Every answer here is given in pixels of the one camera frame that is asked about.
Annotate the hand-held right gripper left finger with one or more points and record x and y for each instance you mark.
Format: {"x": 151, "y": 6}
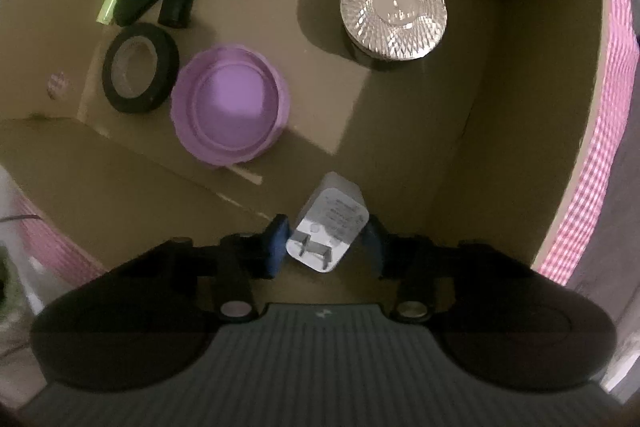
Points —
{"x": 274, "y": 247}

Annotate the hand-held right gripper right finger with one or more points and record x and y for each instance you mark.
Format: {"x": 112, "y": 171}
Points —
{"x": 374, "y": 247}

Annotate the white charger plug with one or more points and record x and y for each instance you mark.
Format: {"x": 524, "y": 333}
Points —
{"x": 325, "y": 227}

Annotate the brown cardboard box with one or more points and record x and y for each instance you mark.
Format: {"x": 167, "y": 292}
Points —
{"x": 425, "y": 132}

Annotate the purple plastic lid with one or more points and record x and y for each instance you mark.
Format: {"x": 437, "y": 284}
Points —
{"x": 230, "y": 107}

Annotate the black tape roll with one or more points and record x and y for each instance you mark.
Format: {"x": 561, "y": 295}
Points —
{"x": 112, "y": 82}

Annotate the dark jar with gold lid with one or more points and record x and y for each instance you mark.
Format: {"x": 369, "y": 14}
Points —
{"x": 395, "y": 12}

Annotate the pink checkered tablecloth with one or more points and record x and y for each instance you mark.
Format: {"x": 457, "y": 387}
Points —
{"x": 600, "y": 132}

